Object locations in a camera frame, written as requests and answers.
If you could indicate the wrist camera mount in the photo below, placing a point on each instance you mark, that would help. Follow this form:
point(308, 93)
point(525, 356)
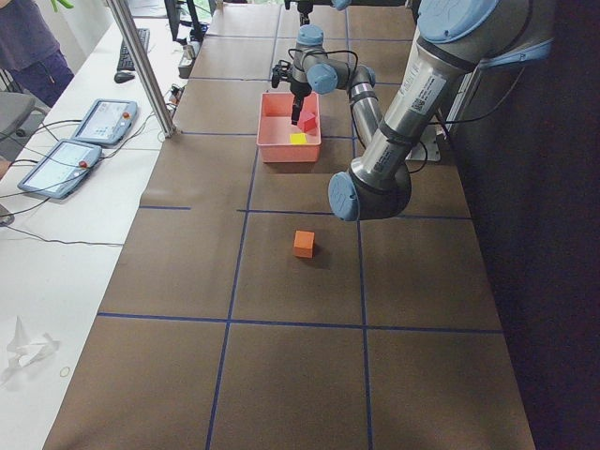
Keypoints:
point(282, 72)

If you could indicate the crumpled white paper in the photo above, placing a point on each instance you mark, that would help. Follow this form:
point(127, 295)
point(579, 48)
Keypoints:
point(20, 351)

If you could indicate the black computer mouse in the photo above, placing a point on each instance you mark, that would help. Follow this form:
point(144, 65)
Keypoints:
point(123, 77)

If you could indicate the upper teach pendant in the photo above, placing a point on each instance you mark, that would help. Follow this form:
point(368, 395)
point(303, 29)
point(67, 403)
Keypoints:
point(106, 122)

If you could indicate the orange block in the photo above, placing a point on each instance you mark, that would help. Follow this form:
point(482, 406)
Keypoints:
point(303, 244)

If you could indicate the teach pendant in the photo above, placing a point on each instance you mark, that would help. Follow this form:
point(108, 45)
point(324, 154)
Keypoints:
point(106, 122)
point(62, 170)

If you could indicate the lower teach pendant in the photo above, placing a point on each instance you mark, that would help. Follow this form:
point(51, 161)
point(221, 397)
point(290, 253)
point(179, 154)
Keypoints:
point(62, 170)

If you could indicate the person in purple shirt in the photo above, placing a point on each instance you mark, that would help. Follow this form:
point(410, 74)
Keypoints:
point(31, 54)

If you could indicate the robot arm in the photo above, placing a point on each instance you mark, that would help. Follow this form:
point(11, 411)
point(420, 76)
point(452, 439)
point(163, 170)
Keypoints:
point(453, 39)
point(337, 4)

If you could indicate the red block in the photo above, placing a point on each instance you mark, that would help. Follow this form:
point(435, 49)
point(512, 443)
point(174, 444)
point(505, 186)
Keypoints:
point(307, 122)

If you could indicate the aluminium frame post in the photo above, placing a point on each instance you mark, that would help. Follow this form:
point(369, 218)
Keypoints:
point(128, 29)

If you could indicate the yellow block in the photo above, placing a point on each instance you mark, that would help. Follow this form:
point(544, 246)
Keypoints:
point(298, 138)

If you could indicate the pink bin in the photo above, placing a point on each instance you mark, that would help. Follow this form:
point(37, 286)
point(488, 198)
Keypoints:
point(275, 128)

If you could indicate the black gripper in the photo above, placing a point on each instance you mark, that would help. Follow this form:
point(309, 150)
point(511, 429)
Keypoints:
point(304, 7)
point(297, 87)

